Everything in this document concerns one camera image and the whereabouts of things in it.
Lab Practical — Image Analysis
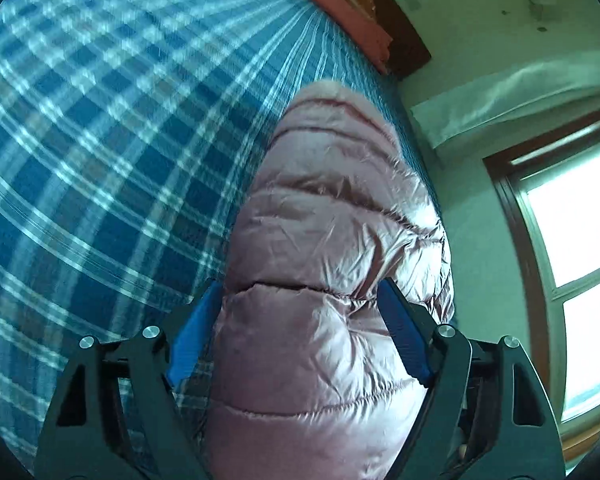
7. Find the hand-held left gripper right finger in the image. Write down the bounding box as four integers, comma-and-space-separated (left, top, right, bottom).
377, 276, 566, 480

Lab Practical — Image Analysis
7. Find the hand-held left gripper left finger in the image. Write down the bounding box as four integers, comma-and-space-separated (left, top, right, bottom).
34, 277, 226, 480

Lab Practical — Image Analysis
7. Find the pink puffer jacket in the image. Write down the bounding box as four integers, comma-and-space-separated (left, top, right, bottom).
200, 80, 456, 480

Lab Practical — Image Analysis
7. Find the bed with blue plaid sheet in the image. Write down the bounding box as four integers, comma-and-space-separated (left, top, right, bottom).
0, 0, 441, 480

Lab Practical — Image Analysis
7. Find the white curtain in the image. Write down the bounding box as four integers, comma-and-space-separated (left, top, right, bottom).
409, 66, 600, 150

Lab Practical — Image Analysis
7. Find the dark wooden headboard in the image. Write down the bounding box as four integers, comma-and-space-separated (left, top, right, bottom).
325, 0, 432, 80

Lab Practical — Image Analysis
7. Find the window with wooden frame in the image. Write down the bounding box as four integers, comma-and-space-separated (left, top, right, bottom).
482, 109, 600, 463

